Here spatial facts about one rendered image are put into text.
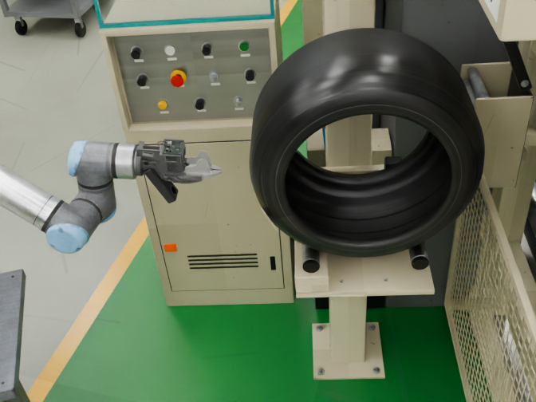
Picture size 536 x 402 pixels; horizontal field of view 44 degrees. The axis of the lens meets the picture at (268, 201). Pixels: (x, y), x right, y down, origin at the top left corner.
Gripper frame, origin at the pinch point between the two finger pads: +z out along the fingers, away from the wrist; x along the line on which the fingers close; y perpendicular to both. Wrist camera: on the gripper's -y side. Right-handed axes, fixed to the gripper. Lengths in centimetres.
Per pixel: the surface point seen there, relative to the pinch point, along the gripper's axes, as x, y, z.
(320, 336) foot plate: 38, -108, 38
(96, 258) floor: 89, -122, -64
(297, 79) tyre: -2.9, 29.7, 18.1
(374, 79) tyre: -9.0, 34.2, 33.9
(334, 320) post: 25, -83, 40
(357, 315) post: 25, -79, 48
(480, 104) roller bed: 18, 14, 67
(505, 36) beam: -37, 58, 48
